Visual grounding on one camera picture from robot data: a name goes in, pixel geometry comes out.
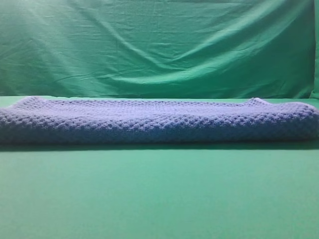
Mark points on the blue waffle-weave towel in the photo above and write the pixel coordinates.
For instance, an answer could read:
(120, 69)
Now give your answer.
(35, 120)

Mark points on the green backdrop cloth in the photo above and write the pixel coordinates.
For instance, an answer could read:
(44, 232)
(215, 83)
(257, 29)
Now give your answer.
(189, 49)

